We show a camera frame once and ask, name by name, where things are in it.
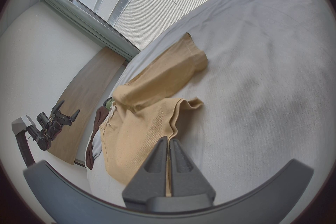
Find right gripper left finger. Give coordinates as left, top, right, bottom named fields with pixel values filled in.
left=122, top=136, right=169, bottom=210

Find bed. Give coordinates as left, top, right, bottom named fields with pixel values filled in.
left=48, top=0, right=335, bottom=205

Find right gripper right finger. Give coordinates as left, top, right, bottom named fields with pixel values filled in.
left=170, top=139, right=216, bottom=205

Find grey-green curtain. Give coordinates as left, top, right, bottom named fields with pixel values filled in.
left=41, top=0, right=142, bottom=61

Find brown garment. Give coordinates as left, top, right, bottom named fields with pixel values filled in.
left=85, top=107, right=111, bottom=171

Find green garment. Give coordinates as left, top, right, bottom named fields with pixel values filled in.
left=103, top=97, right=116, bottom=110

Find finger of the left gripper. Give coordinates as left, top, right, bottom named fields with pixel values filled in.
left=52, top=100, right=65, bottom=115
left=69, top=109, right=81, bottom=124

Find pale grey garment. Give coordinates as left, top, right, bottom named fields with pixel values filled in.
left=90, top=128, right=105, bottom=161

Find tan shorts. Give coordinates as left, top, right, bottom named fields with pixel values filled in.
left=100, top=32, right=208, bottom=198

